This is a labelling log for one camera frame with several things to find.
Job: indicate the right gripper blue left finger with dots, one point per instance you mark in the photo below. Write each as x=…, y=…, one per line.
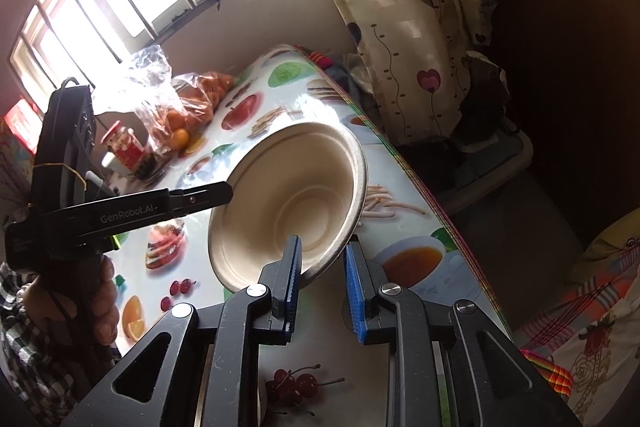
x=282, y=277

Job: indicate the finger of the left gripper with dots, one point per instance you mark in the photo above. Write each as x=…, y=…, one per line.
x=185, y=201

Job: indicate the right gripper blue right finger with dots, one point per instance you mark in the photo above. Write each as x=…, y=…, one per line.
x=363, y=278

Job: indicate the beige pulp bowl large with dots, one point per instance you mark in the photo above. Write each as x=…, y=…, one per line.
x=308, y=180

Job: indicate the checkered sleeve forearm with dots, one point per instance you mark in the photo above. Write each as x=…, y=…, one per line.
x=42, y=374

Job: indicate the red label sauce jar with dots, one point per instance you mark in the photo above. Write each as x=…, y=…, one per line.
x=127, y=148

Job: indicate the plastic bag of oranges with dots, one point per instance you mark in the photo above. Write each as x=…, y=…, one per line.
x=165, y=104

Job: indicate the fruit print tablecloth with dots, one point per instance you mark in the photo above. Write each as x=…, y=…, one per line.
x=280, y=89

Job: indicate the red package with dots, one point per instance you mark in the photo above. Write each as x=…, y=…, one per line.
x=25, y=124

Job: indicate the black camera box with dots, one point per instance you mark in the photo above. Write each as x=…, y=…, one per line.
x=63, y=173

